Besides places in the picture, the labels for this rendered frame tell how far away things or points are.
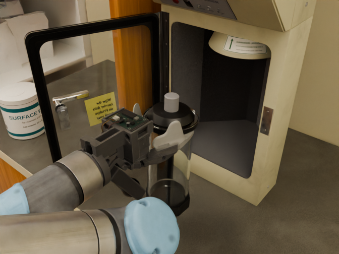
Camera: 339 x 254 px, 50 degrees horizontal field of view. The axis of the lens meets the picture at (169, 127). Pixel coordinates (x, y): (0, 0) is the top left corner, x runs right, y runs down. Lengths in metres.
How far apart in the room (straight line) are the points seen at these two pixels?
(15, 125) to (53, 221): 0.89
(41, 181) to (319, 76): 0.93
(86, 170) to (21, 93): 0.71
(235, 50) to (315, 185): 0.47
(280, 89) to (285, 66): 0.05
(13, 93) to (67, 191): 0.74
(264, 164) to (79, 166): 0.49
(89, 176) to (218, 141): 0.58
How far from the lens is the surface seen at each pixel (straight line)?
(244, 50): 0.82
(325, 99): 1.25
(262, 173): 0.91
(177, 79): 0.96
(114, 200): 0.98
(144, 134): 0.60
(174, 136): 0.65
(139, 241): 0.40
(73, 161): 0.55
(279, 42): 0.75
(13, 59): 1.81
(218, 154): 1.01
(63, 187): 0.53
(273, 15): 0.67
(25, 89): 1.25
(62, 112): 0.86
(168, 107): 0.68
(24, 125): 1.24
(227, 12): 0.73
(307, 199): 1.04
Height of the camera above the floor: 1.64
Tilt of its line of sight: 34 degrees down
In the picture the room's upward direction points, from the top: straight up
